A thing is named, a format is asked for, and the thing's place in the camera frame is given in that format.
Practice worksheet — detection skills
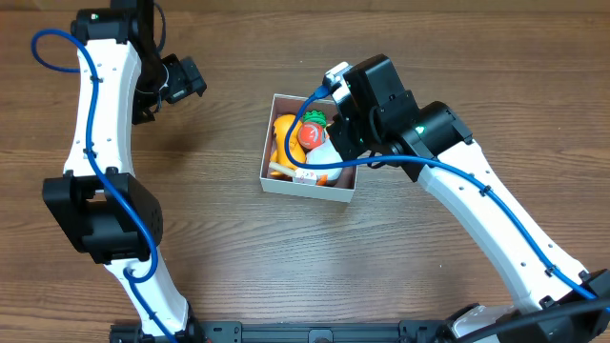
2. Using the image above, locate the left blue cable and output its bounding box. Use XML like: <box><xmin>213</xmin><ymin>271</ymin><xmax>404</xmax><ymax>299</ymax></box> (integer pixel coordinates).
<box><xmin>30</xmin><ymin>29</ymin><xmax>178</xmax><ymax>343</ymax></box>

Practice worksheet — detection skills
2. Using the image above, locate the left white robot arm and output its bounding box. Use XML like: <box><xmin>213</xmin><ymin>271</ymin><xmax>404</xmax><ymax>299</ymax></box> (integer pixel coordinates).
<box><xmin>42</xmin><ymin>0</ymin><xmax>207</xmax><ymax>342</ymax></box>

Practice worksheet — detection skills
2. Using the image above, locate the white plush duck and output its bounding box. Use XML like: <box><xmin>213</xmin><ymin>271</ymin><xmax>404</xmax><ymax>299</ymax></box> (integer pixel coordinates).
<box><xmin>306</xmin><ymin>138</ymin><xmax>342</xmax><ymax>186</ymax></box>

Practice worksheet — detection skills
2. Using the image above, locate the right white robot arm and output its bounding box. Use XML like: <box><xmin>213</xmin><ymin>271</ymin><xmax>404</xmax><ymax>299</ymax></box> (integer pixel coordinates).
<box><xmin>323</xmin><ymin>54</ymin><xmax>609</xmax><ymax>342</ymax></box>

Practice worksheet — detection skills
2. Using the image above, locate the orange dinosaur toy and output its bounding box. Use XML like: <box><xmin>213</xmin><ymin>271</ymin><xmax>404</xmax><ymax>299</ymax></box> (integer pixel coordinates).
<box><xmin>270</xmin><ymin>114</ymin><xmax>306</xmax><ymax>171</ymax></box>

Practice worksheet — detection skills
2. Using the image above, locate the wooden pig rattle drum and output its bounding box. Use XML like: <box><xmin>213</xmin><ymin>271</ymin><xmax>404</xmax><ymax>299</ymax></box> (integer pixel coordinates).
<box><xmin>269</xmin><ymin>162</ymin><xmax>318</xmax><ymax>185</ymax></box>

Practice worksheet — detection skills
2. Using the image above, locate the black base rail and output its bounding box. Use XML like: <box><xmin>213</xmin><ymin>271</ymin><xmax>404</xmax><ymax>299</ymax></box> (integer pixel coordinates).
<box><xmin>109</xmin><ymin>320</ymin><xmax>530</xmax><ymax>343</ymax></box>

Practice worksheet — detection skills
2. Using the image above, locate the green round toy wheel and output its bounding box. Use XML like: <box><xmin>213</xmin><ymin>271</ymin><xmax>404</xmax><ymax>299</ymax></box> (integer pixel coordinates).
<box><xmin>301</xmin><ymin>110</ymin><xmax>327</xmax><ymax>129</ymax></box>

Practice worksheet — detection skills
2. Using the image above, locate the white box pink interior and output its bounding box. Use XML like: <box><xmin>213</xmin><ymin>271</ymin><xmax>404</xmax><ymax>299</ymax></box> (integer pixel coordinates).
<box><xmin>259</xmin><ymin>93</ymin><xmax>357</xmax><ymax>203</ymax></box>

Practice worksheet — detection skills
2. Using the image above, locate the orange round ball toy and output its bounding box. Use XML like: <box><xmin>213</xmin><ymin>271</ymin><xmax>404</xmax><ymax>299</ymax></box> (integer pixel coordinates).
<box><xmin>296</xmin><ymin>122</ymin><xmax>326</xmax><ymax>150</ymax></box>

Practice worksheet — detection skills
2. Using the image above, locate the black thick cable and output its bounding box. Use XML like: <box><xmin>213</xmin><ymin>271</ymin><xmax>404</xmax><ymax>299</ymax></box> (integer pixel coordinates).
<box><xmin>452</xmin><ymin>295</ymin><xmax>610</xmax><ymax>343</ymax></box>

